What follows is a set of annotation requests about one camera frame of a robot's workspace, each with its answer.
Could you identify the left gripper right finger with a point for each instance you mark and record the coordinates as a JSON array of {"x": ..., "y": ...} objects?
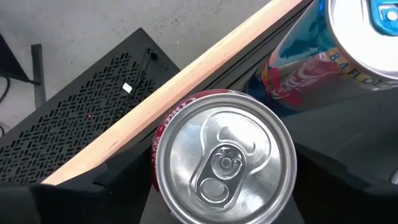
[{"x": 342, "y": 202}]

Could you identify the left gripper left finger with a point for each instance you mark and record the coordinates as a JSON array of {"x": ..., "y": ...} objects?
[{"x": 77, "y": 205}]

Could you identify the red Coca-Cola can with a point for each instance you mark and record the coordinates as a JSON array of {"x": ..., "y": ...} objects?
[{"x": 224, "y": 155}]

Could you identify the blue silver Red Bull can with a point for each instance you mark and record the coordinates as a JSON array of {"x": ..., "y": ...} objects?
[{"x": 311, "y": 62}]

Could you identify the black perforated computer case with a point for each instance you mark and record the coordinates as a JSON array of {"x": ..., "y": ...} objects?
[{"x": 77, "y": 93}]

